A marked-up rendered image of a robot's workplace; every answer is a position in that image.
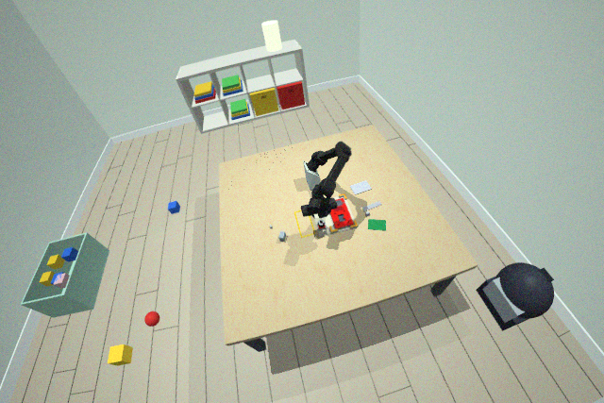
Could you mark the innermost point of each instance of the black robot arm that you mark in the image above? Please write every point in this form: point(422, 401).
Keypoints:
point(327, 186)

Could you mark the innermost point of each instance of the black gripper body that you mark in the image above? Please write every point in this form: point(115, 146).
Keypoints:
point(330, 203)

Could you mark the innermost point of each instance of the green flat patch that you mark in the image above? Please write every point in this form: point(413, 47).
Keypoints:
point(377, 224)

